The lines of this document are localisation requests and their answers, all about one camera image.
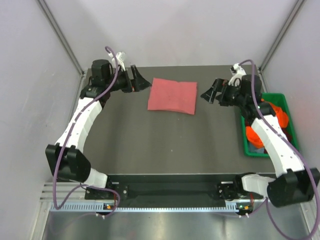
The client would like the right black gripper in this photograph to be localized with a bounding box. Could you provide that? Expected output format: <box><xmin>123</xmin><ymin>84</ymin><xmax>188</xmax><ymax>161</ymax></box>
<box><xmin>200</xmin><ymin>78</ymin><xmax>246</xmax><ymax>108</ymax></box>

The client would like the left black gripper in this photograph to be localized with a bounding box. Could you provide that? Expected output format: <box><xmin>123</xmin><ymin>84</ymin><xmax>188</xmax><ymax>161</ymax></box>
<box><xmin>105</xmin><ymin>65</ymin><xmax>151</xmax><ymax>93</ymax></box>

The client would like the pink t shirt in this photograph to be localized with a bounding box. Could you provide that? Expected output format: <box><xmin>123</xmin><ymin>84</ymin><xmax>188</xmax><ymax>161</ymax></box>
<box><xmin>147</xmin><ymin>78</ymin><xmax>198</xmax><ymax>115</ymax></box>

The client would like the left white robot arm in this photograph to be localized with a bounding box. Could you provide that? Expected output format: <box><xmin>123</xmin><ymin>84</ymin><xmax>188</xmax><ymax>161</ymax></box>
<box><xmin>45</xmin><ymin>59</ymin><xmax>151</xmax><ymax>199</ymax></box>

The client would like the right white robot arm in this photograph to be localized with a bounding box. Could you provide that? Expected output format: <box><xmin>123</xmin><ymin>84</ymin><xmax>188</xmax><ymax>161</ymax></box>
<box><xmin>201</xmin><ymin>74</ymin><xmax>320</xmax><ymax>208</ymax></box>

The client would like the light blue t shirt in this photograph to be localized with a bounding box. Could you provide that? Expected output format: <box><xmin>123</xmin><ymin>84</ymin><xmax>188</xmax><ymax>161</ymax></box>
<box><xmin>251</xmin><ymin>147</ymin><xmax>265</xmax><ymax>154</ymax></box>

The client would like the green plastic bin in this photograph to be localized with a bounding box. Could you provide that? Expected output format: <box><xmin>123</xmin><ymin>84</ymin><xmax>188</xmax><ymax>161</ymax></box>
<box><xmin>241</xmin><ymin>93</ymin><xmax>299</xmax><ymax>158</ymax></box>

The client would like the orange t shirt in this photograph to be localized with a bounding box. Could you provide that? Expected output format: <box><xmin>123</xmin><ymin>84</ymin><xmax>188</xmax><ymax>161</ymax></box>
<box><xmin>244</xmin><ymin>102</ymin><xmax>289</xmax><ymax>149</ymax></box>

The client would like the maroon t shirt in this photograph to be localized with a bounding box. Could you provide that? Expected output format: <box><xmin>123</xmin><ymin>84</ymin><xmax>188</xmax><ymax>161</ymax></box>
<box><xmin>283</xmin><ymin>129</ymin><xmax>293</xmax><ymax>143</ymax></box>

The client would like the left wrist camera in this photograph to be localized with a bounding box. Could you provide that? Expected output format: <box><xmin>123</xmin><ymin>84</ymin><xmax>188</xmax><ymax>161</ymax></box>
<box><xmin>108</xmin><ymin>51</ymin><xmax>126</xmax><ymax>71</ymax></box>

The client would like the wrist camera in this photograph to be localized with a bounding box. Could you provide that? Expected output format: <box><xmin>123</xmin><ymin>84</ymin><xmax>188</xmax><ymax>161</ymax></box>
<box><xmin>228</xmin><ymin>63</ymin><xmax>247</xmax><ymax>87</ymax></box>
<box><xmin>108</xmin><ymin>51</ymin><xmax>126</xmax><ymax>71</ymax></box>

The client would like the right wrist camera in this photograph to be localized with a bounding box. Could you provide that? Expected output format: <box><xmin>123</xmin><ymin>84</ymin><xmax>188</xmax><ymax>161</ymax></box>
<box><xmin>228</xmin><ymin>63</ymin><xmax>247</xmax><ymax>87</ymax></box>

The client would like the left aluminium frame post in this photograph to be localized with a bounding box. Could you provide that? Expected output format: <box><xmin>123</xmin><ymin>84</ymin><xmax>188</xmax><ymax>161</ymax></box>
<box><xmin>35</xmin><ymin>0</ymin><xmax>85</xmax><ymax>76</ymax></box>

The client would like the aluminium frame post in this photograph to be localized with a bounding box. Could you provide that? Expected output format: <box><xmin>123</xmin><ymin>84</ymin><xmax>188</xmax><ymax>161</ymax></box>
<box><xmin>35</xmin><ymin>0</ymin><xmax>85</xmax><ymax>76</ymax></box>
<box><xmin>258</xmin><ymin>0</ymin><xmax>307</xmax><ymax>73</ymax></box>

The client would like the right aluminium frame post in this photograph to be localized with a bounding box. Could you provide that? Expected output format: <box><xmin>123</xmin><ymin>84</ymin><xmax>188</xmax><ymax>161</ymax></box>
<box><xmin>258</xmin><ymin>0</ymin><xmax>307</xmax><ymax>73</ymax></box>

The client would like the aluminium front rail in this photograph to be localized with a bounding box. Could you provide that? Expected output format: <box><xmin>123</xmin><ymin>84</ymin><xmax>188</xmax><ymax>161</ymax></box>
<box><xmin>40</xmin><ymin>182</ymin><xmax>86</xmax><ymax>204</ymax></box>

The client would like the grey slotted cable duct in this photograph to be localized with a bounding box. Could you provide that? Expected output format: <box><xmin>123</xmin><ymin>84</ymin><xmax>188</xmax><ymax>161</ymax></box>
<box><xmin>59</xmin><ymin>201</ymin><xmax>253</xmax><ymax>213</ymax></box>

